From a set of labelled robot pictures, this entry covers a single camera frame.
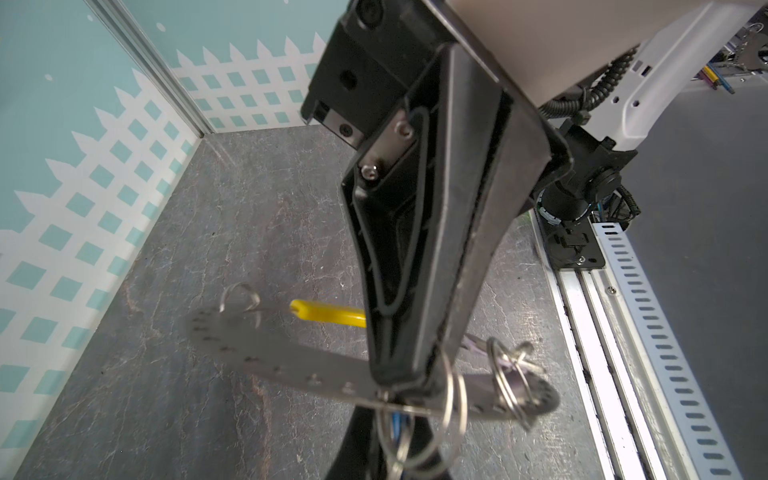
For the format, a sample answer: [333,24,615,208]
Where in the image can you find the pink tagged key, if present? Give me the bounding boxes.
[461,333,550,431]

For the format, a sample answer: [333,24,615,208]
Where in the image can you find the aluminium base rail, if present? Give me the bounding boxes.
[532,217,698,479]

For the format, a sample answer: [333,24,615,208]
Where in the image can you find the white vented cable duct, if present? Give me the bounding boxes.
[594,223,742,479]

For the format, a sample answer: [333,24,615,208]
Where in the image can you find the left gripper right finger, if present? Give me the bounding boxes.
[407,417,452,479]

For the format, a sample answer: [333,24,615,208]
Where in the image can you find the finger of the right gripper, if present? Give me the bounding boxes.
[342,44,504,384]
[413,94,551,390]

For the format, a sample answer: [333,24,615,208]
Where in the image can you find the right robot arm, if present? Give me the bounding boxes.
[301,1,759,390]

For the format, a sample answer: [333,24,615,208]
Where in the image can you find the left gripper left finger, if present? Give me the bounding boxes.
[326,407,387,480]

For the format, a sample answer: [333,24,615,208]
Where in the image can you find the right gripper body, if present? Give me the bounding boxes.
[301,1,573,192]

